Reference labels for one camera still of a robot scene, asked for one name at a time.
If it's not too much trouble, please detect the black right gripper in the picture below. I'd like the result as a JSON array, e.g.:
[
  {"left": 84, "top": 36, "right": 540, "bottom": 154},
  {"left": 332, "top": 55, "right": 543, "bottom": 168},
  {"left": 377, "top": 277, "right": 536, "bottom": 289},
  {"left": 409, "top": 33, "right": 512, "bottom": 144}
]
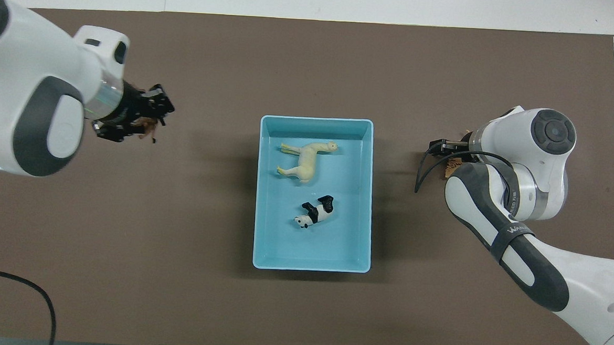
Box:
[{"left": 426, "top": 138, "right": 477, "bottom": 163}]

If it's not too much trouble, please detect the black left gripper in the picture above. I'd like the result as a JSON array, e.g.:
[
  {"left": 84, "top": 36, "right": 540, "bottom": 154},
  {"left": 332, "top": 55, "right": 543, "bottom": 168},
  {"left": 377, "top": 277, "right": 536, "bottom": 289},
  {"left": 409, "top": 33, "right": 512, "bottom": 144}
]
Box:
[{"left": 91, "top": 80, "right": 177, "bottom": 146}]

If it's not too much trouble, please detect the brown lion toy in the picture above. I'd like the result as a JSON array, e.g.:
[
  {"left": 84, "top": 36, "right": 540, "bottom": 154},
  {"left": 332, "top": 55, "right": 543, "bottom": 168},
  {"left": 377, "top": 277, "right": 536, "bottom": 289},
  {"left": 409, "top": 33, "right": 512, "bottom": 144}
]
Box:
[{"left": 132, "top": 115, "right": 159, "bottom": 144}]

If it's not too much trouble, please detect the orange tiger toy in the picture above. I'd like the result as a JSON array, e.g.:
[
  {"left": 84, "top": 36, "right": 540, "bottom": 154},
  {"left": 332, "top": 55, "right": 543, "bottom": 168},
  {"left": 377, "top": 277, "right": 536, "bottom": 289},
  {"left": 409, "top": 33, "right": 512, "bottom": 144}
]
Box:
[{"left": 444, "top": 129, "right": 474, "bottom": 180}]

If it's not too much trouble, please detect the cream llama toy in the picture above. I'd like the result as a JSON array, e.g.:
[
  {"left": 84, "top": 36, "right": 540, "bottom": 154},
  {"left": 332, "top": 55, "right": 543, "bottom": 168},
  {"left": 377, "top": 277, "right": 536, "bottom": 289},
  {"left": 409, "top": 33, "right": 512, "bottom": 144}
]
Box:
[{"left": 276, "top": 138, "right": 339, "bottom": 186}]

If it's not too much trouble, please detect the black white panda toy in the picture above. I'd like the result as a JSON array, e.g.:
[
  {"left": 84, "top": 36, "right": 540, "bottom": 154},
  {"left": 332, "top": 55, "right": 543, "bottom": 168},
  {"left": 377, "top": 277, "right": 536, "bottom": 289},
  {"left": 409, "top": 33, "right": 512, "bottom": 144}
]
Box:
[{"left": 293, "top": 193, "right": 335, "bottom": 232}]

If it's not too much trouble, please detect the light blue storage box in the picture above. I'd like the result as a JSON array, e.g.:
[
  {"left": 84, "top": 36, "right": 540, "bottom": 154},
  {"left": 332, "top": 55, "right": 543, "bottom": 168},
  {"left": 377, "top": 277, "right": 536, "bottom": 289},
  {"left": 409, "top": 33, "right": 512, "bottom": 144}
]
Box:
[{"left": 252, "top": 114, "right": 379, "bottom": 275}]

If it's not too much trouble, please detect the brown table mat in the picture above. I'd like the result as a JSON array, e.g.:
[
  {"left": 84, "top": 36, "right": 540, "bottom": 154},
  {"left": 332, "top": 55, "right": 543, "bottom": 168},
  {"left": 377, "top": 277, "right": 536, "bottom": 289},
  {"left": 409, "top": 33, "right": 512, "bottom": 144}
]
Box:
[{"left": 0, "top": 2, "right": 614, "bottom": 345}]

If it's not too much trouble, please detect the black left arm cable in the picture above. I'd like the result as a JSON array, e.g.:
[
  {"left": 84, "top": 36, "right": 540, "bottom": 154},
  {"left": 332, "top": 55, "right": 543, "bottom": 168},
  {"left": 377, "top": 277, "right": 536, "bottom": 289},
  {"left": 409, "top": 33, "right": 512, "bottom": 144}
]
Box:
[{"left": 0, "top": 267, "right": 60, "bottom": 345}]

